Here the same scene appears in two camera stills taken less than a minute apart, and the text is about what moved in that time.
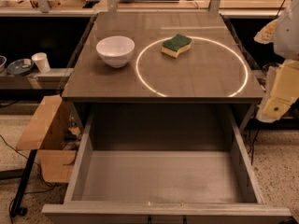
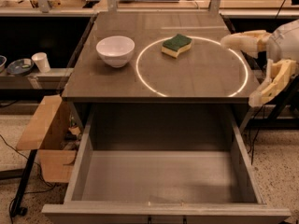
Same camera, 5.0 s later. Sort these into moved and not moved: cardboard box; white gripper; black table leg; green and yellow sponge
Moved: white gripper
Not moved: green and yellow sponge; black table leg; cardboard box
